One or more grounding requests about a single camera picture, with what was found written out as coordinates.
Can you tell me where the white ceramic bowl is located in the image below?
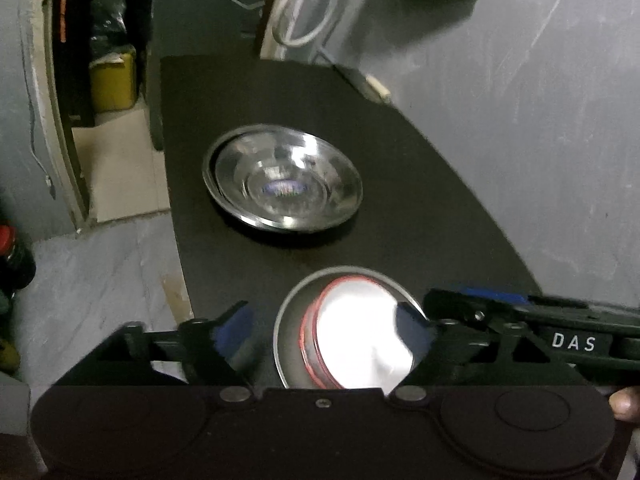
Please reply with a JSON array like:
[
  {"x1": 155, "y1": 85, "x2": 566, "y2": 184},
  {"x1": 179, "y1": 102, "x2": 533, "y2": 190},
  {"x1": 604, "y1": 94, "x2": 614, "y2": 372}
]
[
  {"x1": 318, "y1": 274, "x2": 425, "y2": 393},
  {"x1": 298, "y1": 278, "x2": 344, "y2": 390}
]

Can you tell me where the yellow jerry can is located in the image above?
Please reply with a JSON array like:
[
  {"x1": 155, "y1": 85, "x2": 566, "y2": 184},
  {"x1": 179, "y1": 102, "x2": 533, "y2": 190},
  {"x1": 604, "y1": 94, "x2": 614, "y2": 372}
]
[{"x1": 89, "y1": 46, "x2": 138, "y2": 114}]

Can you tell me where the large steel basin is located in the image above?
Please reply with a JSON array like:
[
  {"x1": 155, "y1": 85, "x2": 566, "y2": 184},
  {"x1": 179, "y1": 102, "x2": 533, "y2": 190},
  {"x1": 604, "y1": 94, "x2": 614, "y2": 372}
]
[{"x1": 200, "y1": 122, "x2": 364, "y2": 233}]

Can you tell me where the dark cabinet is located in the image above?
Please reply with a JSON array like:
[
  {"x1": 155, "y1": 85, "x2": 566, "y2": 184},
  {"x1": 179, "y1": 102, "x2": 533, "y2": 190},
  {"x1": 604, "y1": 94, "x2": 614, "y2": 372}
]
[{"x1": 149, "y1": 0, "x2": 265, "y2": 58}]

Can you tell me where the white roll on cleaver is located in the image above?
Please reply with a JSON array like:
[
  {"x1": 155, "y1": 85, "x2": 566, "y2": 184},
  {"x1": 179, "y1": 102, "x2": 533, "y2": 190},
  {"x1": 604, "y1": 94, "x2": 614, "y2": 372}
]
[{"x1": 364, "y1": 75, "x2": 392, "y2": 104}]

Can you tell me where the small steel bowl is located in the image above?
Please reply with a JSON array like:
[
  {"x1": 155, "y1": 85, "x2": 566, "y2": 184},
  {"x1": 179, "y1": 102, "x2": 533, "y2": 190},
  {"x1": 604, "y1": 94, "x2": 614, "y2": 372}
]
[{"x1": 272, "y1": 266, "x2": 428, "y2": 389}]

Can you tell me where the steel plate with sticker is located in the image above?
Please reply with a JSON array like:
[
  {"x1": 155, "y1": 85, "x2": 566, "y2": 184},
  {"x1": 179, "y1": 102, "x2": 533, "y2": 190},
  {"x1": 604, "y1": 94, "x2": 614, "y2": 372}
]
[{"x1": 214, "y1": 128, "x2": 365, "y2": 230}]

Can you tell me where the cleaver knife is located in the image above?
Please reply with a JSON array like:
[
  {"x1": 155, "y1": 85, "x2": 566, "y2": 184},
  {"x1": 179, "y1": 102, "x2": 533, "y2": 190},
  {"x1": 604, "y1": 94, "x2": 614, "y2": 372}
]
[{"x1": 317, "y1": 47, "x2": 392, "y2": 105}]

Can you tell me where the red capped bottle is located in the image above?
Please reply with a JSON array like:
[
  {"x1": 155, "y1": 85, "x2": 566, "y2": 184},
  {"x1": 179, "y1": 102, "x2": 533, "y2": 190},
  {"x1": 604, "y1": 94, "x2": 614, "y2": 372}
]
[{"x1": 0, "y1": 224, "x2": 36, "y2": 299}]

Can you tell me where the white hose loop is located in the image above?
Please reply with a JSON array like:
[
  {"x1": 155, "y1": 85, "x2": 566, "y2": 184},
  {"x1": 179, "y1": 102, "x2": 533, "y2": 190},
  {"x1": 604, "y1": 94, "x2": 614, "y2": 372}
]
[{"x1": 270, "y1": 0, "x2": 352, "y2": 49}]

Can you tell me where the person hand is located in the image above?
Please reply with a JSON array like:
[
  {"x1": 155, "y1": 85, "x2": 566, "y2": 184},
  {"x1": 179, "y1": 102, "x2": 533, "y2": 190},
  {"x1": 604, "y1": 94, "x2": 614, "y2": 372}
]
[{"x1": 608, "y1": 387, "x2": 640, "y2": 425}]

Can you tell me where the black wall cable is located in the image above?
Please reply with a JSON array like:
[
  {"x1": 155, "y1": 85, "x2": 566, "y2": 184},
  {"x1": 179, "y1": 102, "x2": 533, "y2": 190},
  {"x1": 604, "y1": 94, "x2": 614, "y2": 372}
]
[{"x1": 16, "y1": 0, "x2": 58, "y2": 201}]

